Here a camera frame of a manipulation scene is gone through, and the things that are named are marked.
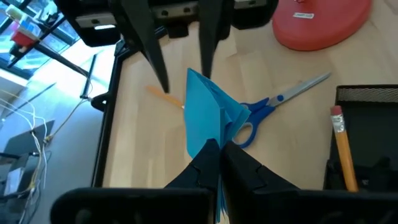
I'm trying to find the black floor stand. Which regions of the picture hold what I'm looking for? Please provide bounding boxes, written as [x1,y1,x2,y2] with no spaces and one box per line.
[7,42,98,100]

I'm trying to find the short orange pencil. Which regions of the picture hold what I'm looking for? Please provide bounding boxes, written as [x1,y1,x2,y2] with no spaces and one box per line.
[145,85,185,110]

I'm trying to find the red box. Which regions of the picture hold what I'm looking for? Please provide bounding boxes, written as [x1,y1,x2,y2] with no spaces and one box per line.
[11,30,31,48]

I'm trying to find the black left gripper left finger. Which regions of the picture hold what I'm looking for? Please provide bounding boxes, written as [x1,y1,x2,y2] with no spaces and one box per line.
[164,138,222,194]

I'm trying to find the black mesh desk organizer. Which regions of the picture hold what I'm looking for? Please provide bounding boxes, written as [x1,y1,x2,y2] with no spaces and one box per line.
[323,83,398,191]

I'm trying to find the grey flat floor panel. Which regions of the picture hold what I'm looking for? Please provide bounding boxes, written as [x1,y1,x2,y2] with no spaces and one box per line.
[0,119,55,156]

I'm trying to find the blue sticky note pad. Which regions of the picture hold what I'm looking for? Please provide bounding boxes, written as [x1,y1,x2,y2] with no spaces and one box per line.
[183,67,252,223]

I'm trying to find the pale green container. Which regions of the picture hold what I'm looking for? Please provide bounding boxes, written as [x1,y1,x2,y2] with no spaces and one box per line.
[6,4,25,20]

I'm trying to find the black frame clamp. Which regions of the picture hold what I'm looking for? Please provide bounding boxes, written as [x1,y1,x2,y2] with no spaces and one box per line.
[91,92,110,113]

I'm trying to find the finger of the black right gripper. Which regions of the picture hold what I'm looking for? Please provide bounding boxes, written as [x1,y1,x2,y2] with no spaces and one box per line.
[198,0,233,79]
[119,0,171,94]

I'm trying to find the red desk lamp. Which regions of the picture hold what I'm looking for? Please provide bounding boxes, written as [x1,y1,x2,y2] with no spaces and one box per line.
[272,0,373,52]

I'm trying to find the blue handled scissors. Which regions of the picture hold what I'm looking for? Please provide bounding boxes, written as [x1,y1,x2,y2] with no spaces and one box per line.
[231,72,332,149]

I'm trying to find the black table frame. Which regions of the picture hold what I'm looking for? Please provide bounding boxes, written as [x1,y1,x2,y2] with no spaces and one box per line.
[90,40,133,189]

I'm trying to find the orange pencil with eraser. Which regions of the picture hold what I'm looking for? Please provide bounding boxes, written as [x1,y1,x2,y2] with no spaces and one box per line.
[330,105,359,193]

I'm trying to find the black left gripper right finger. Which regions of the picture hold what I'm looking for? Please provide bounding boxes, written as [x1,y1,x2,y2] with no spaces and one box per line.
[221,141,299,195]

